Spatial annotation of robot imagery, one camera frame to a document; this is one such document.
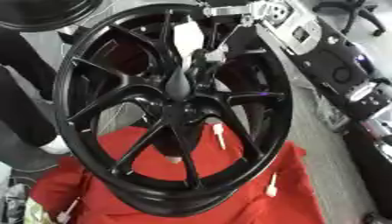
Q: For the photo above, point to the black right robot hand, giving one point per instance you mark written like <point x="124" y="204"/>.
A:
<point x="190" y="40"/>

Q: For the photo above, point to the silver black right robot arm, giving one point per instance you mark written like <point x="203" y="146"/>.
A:
<point x="326" y="55"/>

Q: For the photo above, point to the black spoked wheel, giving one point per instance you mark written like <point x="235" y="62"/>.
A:
<point x="153" y="199"/>

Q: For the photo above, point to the black round tyre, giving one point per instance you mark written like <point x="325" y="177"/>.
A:
<point x="35" y="17"/>

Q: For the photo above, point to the black office chair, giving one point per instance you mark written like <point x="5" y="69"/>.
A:
<point x="357" y="13"/>

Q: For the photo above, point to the person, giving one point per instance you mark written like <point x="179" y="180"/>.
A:
<point x="20" y="116"/>

